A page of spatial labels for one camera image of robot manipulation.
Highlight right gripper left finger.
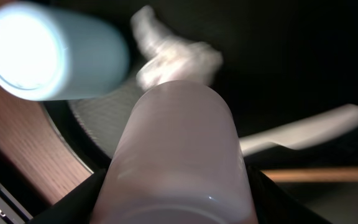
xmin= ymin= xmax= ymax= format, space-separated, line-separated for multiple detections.
xmin=28 ymin=169 xmax=106 ymax=224

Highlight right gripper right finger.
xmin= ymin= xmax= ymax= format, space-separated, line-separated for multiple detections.
xmin=246 ymin=166 xmax=330 ymax=224

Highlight wooden chopstick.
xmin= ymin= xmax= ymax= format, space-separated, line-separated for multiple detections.
xmin=262 ymin=167 xmax=358 ymax=182

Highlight pink cup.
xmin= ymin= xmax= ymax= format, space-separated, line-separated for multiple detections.
xmin=90 ymin=81 xmax=257 ymax=224

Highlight light blue cup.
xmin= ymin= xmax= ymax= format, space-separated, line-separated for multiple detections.
xmin=0 ymin=1 xmax=130 ymax=101

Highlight black round tray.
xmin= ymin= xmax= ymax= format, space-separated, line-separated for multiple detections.
xmin=40 ymin=0 xmax=358 ymax=224

